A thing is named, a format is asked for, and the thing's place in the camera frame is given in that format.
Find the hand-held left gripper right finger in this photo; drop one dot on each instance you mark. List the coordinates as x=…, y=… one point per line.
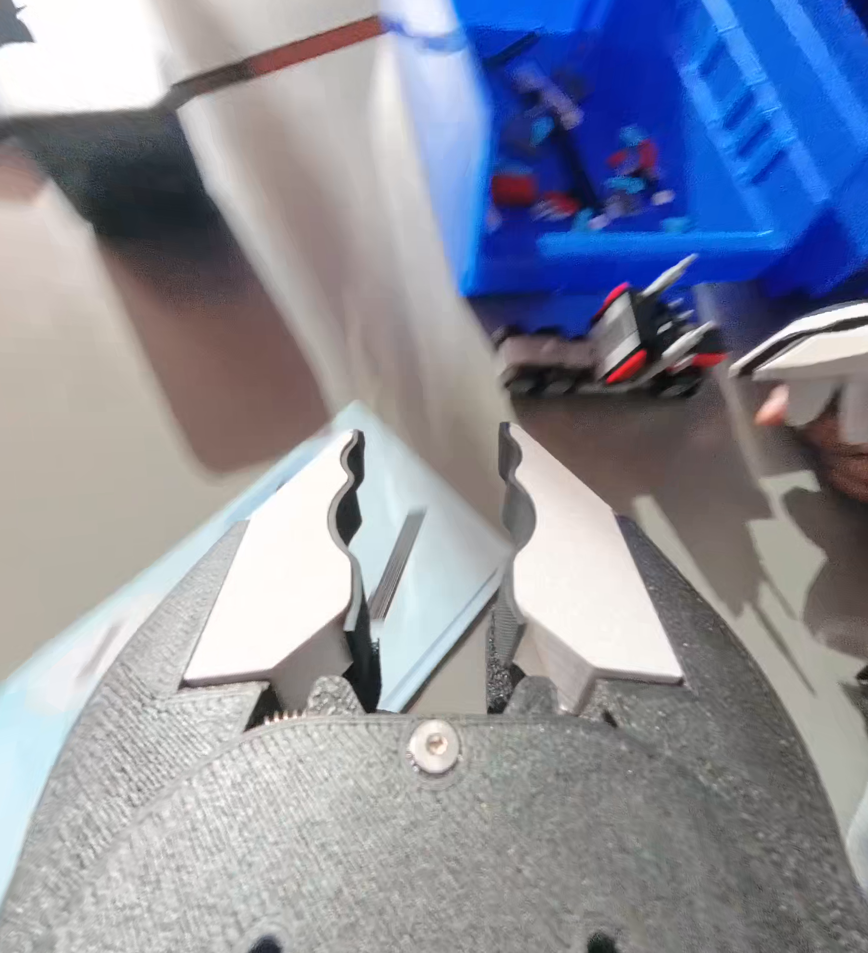
x=590, y=595

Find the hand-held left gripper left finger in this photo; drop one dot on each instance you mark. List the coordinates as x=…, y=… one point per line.
x=277, y=595

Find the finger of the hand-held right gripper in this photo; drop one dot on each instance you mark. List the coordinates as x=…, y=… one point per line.
x=850, y=361
x=850, y=316

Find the grey desk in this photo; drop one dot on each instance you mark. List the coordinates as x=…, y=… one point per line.
x=69, y=447

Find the blue plastic parts bin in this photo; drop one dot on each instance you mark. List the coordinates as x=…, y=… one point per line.
x=850, y=149
x=627, y=246

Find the red black toy brick truck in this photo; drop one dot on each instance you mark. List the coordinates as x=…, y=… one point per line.
x=620, y=335

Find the pile of toy bricks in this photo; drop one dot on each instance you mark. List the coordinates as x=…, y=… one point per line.
x=627, y=164

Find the light blue instruction booklet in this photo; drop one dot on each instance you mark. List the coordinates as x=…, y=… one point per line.
x=17, y=744

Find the black box with white lid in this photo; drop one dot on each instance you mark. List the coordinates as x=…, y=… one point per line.
x=69, y=74

